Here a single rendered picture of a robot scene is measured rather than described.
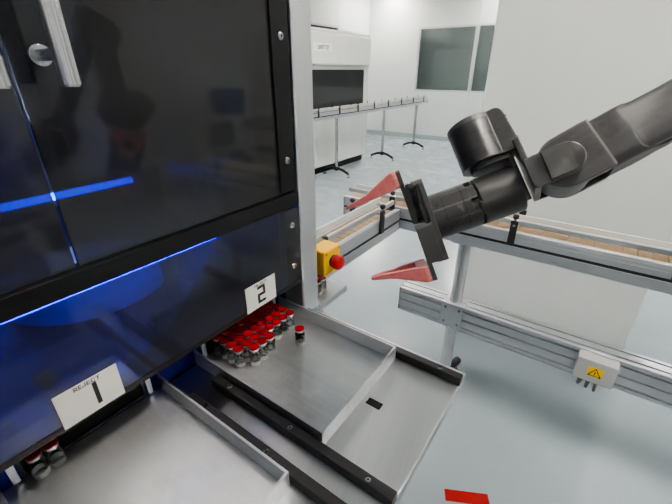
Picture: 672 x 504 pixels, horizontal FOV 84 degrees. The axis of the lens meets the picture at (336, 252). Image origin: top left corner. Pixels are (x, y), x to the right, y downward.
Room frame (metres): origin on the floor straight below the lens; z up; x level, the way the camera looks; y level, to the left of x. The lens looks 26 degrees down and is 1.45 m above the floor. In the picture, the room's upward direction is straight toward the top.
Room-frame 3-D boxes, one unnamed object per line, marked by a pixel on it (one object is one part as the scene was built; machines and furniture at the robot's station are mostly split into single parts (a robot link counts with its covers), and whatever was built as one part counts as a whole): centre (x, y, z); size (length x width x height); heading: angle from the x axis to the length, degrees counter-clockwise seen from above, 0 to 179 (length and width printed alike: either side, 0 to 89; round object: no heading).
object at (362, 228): (1.21, -0.02, 0.92); 0.69 x 0.16 x 0.16; 144
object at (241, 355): (0.67, 0.16, 0.91); 0.18 x 0.02 x 0.05; 144
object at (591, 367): (1.00, -0.91, 0.50); 0.12 x 0.05 x 0.09; 54
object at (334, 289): (0.93, 0.06, 0.87); 0.14 x 0.13 x 0.02; 54
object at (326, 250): (0.89, 0.04, 1.00); 0.08 x 0.07 x 0.07; 54
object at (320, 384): (0.62, 0.09, 0.90); 0.34 x 0.26 x 0.04; 54
